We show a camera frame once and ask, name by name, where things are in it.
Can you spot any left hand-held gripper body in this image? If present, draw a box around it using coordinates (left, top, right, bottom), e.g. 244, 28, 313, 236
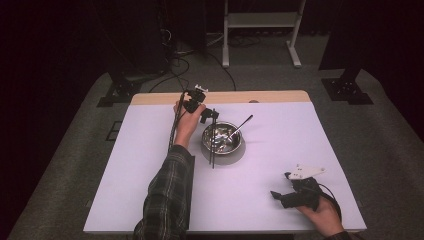
182, 83, 210, 114

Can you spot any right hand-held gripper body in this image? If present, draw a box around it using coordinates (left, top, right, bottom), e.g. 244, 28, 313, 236
284, 163, 326, 212

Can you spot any shiny metal bowl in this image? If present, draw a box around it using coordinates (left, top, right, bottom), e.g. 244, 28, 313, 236
201, 120, 244, 156

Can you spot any person's left hand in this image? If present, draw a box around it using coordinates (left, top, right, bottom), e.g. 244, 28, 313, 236
172, 100, 207, 150

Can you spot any person's right hand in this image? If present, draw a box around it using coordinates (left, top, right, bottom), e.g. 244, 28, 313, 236
294, 194, 345, 237

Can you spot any metal spoon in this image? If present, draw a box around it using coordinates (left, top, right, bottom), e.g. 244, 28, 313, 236
219, 114, 255, 145

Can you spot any black stand base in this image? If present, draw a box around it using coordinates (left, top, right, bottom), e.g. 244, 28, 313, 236
96, 71, 143, 108
320, 66, 375, 106

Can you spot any white metal stand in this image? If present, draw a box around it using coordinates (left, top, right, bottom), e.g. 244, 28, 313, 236
221, 0, 307, 69

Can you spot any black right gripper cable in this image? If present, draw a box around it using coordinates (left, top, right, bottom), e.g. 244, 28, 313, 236
318, 182, 343, 223

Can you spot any black floor cable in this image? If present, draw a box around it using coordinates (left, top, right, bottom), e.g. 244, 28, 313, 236
147, 55, 192, 94
204, 51, 238, 92

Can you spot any dark floor outlet frame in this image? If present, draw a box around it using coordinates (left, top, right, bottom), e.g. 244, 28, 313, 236
105, 120, 124, 142

